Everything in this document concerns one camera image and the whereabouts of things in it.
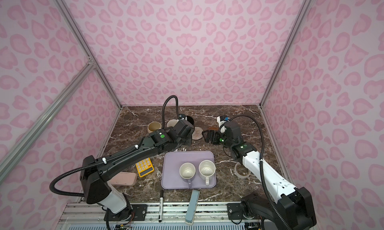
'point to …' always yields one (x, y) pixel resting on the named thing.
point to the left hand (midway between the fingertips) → (190, 133)
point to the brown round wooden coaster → (213, 129)
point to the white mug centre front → (187, 171)
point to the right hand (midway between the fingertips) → (209, 132)
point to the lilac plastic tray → (171, 177)
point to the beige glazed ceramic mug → (153, 126)
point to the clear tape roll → (241, 171)
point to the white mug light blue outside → (172, 122)
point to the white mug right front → (206, 170)
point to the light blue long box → (192, 208)
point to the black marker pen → (160, 215)
